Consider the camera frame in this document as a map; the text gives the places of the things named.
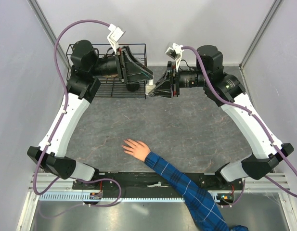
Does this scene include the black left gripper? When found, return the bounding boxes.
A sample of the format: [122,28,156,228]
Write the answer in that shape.
[90,46,153,84]

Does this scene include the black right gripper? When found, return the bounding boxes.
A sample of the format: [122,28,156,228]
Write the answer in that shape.
[150,61,209,99]

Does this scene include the white nail polish cap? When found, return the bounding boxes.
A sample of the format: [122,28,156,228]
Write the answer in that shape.
[148,79,154,85]

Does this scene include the clear nail polish bottle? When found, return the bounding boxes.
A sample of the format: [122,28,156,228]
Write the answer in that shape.
[145,84,156,95]

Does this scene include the blue plaid sleeve forearm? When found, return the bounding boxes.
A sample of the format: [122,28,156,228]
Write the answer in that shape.
[144,152,248,231]

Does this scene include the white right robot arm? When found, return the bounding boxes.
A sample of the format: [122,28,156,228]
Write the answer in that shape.
[149,43,294,190]

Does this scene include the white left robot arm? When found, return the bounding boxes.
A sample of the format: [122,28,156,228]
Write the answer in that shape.
[27,40,153,189]

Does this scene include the person's hand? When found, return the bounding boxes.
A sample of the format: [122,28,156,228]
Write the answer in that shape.
[122,139,151,162]

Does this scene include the black mug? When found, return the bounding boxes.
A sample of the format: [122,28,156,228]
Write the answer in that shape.
[126,83,140,92]

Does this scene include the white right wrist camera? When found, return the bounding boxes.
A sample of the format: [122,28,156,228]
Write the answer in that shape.
[165,43,184,71]

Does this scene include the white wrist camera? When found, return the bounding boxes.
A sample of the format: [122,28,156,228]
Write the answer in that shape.
[165,43,184,71]
[107,24,125,54]

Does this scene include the black wire rack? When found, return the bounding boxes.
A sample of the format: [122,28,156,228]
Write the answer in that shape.
[65,43,147,99]

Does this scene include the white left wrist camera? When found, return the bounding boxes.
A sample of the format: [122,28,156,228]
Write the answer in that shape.
[107,24,125,54]

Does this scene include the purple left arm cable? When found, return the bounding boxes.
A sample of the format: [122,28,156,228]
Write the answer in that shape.
[32,20,122,218]

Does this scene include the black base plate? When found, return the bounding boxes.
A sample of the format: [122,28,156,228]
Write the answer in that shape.
[72,172,243,197]

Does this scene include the grey cable duct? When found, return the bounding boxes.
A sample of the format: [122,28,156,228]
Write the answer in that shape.
[39,192,184,202]

